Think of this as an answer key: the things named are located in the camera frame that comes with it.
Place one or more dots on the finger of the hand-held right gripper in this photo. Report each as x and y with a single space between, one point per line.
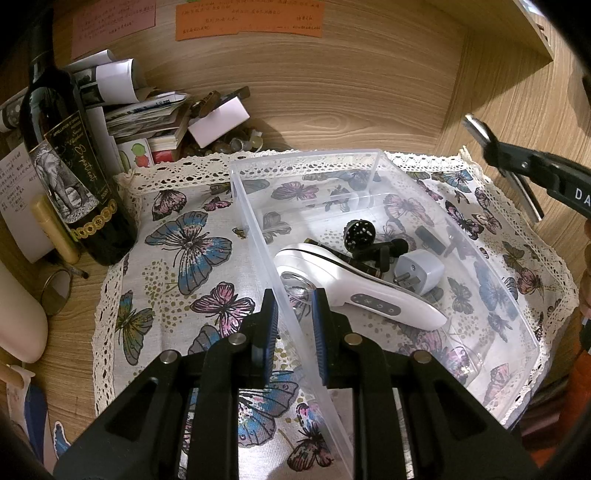
478 131
526 196

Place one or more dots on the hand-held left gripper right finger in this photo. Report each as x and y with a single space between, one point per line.
321 337

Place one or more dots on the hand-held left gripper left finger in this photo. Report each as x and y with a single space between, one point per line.
267 337

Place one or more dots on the white handheld device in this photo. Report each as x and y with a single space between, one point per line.
323 272

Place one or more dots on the black butterfly hair clip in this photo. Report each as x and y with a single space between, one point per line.
385 254

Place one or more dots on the small black rectangular clip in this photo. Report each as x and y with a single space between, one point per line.
429 239

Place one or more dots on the black round cap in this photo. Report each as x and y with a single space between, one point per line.
359 234

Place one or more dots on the white plug adapter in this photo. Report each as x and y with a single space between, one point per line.
420 272

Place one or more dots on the clear plastic container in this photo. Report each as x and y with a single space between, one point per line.
461 332

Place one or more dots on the wooden shelf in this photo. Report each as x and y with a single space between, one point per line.
533 23

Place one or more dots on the butterfly printed lace tablecloth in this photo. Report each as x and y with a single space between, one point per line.
184 240

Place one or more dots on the pile of small trinkets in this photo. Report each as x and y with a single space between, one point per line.
226 143

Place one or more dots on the small round mirror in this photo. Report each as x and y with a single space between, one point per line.
55 291

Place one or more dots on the lavender paper box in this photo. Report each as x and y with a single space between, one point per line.
217 122

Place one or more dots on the yellow tube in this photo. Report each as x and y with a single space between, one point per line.
55 230

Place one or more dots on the blue and white card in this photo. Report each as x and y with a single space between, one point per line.
39 415

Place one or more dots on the stack of books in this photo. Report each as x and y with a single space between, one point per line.
147 124

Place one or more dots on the orange sticky note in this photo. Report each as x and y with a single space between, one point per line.
249 21

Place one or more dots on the dark wine bottle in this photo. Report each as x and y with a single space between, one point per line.
69 152

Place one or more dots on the white handwritten note paper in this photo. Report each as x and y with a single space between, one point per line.
18 203

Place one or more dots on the rolled magazine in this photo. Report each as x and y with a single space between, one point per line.
111 78

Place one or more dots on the pink sticky note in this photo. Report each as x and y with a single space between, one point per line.
113 25

